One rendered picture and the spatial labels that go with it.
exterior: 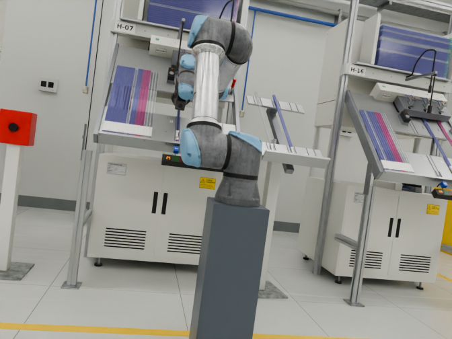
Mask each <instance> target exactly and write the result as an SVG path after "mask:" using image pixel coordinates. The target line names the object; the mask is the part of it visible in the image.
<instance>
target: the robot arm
mask: <svg viewBox="0 0 452 339"><path fill-rule="evenodd" d="M187 47H188V48H190V49H192V54H185V55H183V56H182V58H181V60H180V66H179V69H178V74H176V76H177V78H176V84H175V91H174V93H173V94H172V102H173V104H174V106H175V109H176V110H182V111H184V109H185V106H186V105H187V104H188V103H189V102H190V100H192V99H193V101H192V120H191V121H190V122H189V123H188V124H187V125H186V128H184V129H183V130H182V132H181V136H180V153H181V158H182V161H183V162H184V163H185V164H186V165H191V166H195V167H207V168H213V169H219V170H224V171H223V179H222V180H221V183H220V185H219V187H218V189H217V191H216V193H215V201H217V202H220V203H224V204H230V205H235V206H246V207H259V206H260V194H259V190H258V174H259V169H260V159H261V154H262V141H261V139H259V138H258V137H255V136H253V135H249V134H246V133H241V132H237V131H234V130H231V131H229V132H228V135H226V134H222V126H221V125H220V124H219V123H218V106H219V100H225V99H226V98H227V95H228V91H229V87H228V85H229V83H230V82H231V80H232V79H233V77H234V76H235V74H236V73H237V71H238V70H239V68H240V67H241V65H243V64H245V63H247V61H248V60H249V58H250V57H251V55H252V51H253V42H252V37H251V36H250V33H249V32H248V31H247V29H246V28H245V27H244V26H242V25H241V24H239V23H237V22H230V21H227V20H222V19H218V18H215V17H209V16H208V15H197V16H196V17H195V18H194V20H193V22H192V26H191V29H190V33H189V37H188V42H187ZM220 60H222V61H221V63H220Z"/></svg>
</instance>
